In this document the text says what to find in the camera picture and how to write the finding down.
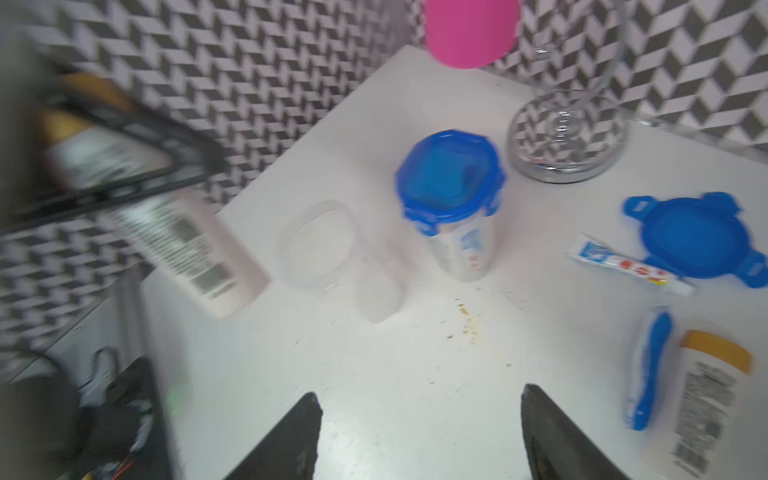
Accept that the blue toothbrush back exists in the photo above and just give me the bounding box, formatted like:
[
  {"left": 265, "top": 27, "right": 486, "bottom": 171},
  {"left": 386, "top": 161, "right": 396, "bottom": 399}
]
[{"left": 624, "top": 307, "right": 674, "bottom": 431}]

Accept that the pink plastic wine glass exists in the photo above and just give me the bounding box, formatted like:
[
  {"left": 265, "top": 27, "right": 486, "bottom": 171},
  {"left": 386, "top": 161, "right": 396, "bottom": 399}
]
[{"left": 423, "top": 0, "right": 521, "bottom": 69}]

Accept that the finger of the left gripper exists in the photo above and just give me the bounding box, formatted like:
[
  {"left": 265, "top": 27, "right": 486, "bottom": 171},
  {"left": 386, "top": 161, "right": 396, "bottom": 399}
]
[{"left": 1, "top": 59, "right": 225, "bottom": 234}]

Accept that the toothpaste tube back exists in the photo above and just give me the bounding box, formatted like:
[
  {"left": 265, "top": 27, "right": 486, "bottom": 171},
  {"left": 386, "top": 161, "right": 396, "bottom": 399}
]
[{"left": 568, "top": 234, "right": 695, "bottom": 296}]

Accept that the chrome glass holder stand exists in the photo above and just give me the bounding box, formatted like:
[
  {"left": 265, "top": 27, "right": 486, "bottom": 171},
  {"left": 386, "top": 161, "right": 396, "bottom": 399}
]
[{"left": 506, "top": 1, "right": 629, "bottom": 184}]

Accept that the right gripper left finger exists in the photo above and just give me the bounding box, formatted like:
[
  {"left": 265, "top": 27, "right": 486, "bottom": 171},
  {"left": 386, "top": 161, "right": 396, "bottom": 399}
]
[{"left": 226, "top": 392, "right": 323, "bottom": 480}]

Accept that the blue lid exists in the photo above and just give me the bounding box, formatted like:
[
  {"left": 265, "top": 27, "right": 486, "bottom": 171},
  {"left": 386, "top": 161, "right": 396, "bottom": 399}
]
[
  {"left": 623, "top": 192, "right": 767, "bottom": 289},
  {"left": 395, "top": 130, "right": 506, "bottom": 237}
]

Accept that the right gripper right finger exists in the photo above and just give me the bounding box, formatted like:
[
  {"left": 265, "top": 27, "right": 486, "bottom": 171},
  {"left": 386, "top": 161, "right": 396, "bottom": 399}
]
[{"left": 521, "top": 384, "right": 628, "bottom": 480}]

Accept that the white bottle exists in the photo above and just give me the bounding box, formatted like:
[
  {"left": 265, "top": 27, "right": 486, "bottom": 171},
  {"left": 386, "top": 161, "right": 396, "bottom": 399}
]
[
  {"left": 646, "top": 330, "right": 753, "bottom": 479},
  {"left": 41, "top": 71, "right": 271, "bottom": 319}
]

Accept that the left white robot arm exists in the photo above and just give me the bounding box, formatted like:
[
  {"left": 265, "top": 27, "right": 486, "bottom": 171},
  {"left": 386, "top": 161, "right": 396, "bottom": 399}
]
[{"left": 1, "top": 62, "right": 224, "bottom": 479}]

